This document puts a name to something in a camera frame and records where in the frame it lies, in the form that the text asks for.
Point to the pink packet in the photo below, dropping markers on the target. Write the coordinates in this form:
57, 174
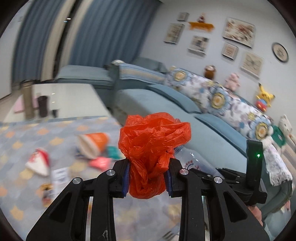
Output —
101, 163

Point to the tall framed picture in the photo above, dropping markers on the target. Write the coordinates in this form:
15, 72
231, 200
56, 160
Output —
173, 33

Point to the orange snack wrapper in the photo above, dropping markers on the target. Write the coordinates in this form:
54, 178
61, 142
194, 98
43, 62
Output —
45, 192

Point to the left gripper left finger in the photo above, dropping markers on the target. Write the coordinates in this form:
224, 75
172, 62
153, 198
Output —
84, 205

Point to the teal fabric sofa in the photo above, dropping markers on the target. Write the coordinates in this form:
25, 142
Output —
130, 97

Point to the floral back cushion left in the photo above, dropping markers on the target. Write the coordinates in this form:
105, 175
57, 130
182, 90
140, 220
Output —
195, 87

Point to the orange plastic bag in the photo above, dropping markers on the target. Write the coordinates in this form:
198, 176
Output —
148, 143

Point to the striped armrest cover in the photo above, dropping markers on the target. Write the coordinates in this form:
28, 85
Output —
133, 72

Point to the teal packet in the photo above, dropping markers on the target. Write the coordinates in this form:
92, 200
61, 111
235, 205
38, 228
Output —
114, 153

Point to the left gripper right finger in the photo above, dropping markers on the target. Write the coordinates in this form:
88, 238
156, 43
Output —
205, 197

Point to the blue curtain left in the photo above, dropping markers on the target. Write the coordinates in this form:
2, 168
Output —
32, 39

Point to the white teddy bear plush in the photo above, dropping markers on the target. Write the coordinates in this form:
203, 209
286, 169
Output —
281, 133

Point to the blue curtain right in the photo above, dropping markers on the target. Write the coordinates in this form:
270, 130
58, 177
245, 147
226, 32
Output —
112, 30

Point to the clear plastic bottle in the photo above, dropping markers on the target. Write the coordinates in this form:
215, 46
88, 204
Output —
191, 159

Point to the bronze thermos flask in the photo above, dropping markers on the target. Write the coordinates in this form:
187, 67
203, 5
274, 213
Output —
27, 91

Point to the person's left hand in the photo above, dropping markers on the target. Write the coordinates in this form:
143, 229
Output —
257, 213

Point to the blue pillow right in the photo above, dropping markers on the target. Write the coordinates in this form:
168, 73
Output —
238, 141

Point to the blue curtain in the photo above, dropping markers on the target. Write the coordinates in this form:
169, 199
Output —
112, 30
32, 39

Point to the red white paper cup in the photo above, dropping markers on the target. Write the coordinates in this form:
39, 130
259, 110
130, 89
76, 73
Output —
39, 162

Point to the orange white paper cup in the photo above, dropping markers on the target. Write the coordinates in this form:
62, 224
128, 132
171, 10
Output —
92, 145

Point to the small top framed picture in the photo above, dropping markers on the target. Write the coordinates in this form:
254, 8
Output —
183, 16

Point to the brown monkey plush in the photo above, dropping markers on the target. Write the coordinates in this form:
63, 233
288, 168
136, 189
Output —
209, 72

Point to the dark brown cup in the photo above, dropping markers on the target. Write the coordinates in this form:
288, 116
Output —
43, 106

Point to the newspaper print canvas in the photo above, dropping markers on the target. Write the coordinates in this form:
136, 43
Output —
198, 45

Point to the white paper card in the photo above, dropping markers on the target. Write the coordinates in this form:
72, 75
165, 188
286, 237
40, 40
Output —
60, 178

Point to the orange wall shelf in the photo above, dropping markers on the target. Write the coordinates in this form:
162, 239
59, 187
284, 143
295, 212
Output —
201, 26

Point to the white lace cloth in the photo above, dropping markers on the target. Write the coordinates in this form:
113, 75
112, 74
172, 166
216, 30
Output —
275, 167

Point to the round framed picture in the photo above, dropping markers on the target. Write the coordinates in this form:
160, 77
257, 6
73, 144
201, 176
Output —
280, 52

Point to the floral back cushion right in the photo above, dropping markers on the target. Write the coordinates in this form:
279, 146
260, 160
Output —
243, 117

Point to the yellow pikachu plush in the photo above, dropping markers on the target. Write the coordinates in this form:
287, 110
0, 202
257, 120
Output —
263, 99

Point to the blue pillow left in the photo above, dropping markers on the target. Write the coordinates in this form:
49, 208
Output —
176, 97

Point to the crown framed picture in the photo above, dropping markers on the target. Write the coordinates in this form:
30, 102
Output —
229, 51

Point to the pink pig plush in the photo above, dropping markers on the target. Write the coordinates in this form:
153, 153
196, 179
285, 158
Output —
232, 82

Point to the floral cushion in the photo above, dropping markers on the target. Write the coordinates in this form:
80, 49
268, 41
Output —
243, 117
195, 87

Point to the patterned grey tablecloth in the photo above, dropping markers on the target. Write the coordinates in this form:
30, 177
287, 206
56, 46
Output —
153, 219

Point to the floral large framed picture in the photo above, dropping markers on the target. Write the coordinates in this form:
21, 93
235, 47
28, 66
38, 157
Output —
239, 31

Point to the butterfly framed picture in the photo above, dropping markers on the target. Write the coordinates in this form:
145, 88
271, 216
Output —
252, 64

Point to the blue pillow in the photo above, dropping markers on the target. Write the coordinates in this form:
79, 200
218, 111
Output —
238, 141
176, 97

